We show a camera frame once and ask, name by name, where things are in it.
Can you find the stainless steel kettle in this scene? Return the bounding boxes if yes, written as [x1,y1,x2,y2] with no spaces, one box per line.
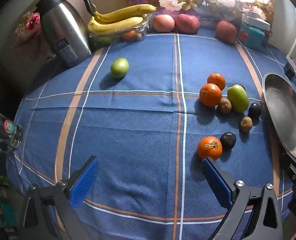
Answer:
[36,0,96,68]

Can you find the blue plaid tablecloth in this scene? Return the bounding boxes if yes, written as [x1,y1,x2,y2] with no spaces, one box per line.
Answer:
[6,32,296,240]

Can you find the pink apple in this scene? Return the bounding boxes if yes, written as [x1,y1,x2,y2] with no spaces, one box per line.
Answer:
[151,14,175,33]

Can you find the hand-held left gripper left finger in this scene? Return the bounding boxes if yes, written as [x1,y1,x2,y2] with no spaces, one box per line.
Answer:
[23,156,100,240]

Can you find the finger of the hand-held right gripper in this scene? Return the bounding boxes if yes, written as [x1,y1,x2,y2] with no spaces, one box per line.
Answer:
[282,151,296,188]

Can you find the black power adapter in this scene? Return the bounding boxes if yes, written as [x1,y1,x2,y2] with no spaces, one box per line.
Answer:
[284,63,296,80]

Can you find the glass mug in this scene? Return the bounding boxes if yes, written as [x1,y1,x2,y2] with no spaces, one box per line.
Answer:
[0,113,24,153]

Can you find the white flat box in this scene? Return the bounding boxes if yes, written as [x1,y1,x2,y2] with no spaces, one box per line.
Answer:
[241,13,271,31]

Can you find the clear glass fruit bowl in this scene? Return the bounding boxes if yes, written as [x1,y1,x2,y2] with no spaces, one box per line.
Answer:
[89,21,150,50]

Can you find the small brown kiwi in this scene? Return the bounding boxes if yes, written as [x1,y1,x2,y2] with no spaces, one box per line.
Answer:
[240,117,253,133]
[218,98,232,114]

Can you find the yellow banana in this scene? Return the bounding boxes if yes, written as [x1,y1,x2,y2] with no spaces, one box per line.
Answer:
[94,4,157,23]
[88,17,144,34]

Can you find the dark red apple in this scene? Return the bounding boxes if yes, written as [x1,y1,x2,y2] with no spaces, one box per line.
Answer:
[215,20,238,45]

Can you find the pink artificial flowers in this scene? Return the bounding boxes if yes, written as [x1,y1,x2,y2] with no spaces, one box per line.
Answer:
[15,12,43,48]

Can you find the dark plum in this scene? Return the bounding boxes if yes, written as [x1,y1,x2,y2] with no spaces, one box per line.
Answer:
[248,102,262,118]
[220,132,237,149]

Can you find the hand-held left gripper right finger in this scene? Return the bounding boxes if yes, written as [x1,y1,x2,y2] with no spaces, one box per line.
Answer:
[201,157,285,240]

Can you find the silver metal bowl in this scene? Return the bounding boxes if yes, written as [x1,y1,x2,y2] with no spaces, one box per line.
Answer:
[262,73,296,161]

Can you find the teal plastic box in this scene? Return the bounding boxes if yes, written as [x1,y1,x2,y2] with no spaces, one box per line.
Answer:
[239,21,266,51]

